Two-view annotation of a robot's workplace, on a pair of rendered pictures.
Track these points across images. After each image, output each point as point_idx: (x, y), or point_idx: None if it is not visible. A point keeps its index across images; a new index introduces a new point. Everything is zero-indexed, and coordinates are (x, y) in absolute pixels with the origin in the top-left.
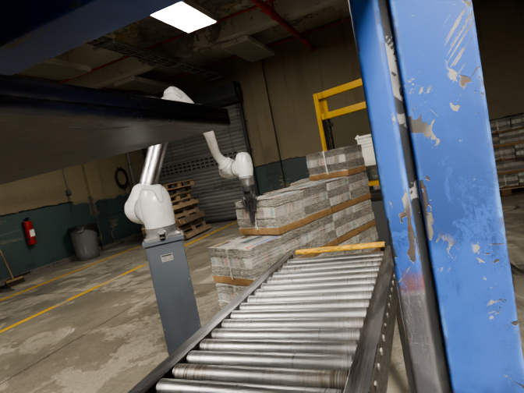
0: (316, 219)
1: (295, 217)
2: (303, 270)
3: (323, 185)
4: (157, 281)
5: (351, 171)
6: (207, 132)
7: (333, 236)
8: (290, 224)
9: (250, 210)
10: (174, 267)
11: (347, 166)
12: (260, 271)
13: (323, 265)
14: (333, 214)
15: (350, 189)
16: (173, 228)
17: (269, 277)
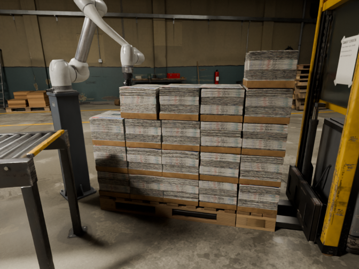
0: (171, 119)
1: (142, 109)
2: (3, 140)
3: (193, 90)
4: (52, 115)
5: (254, 84)
6: (97, 24)
7: (194, 142)
8: (134, 113)
9: None
10: (55, 111)
11: (249, 76)
12: (99, 136)
13: (7, 144)
14: (202, 121)
15: (245, 104)
16: (59, 88)
17: (9, 134)
